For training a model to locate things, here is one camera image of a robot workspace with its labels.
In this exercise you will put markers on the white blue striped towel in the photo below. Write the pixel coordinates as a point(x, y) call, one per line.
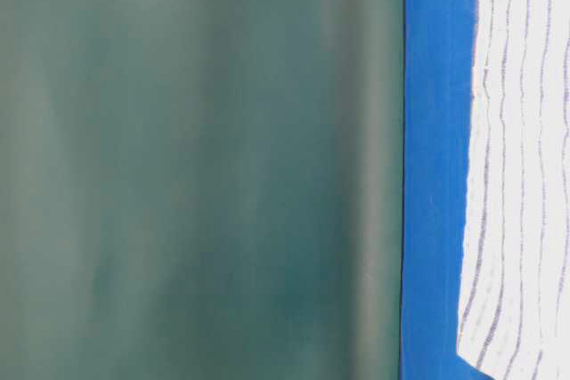
point(513, 304)

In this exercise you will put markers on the green backdrop sheet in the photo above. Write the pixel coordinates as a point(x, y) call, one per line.
point(201, 189)

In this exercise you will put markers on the blue table cloth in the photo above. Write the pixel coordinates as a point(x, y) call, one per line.
point(438, 53)

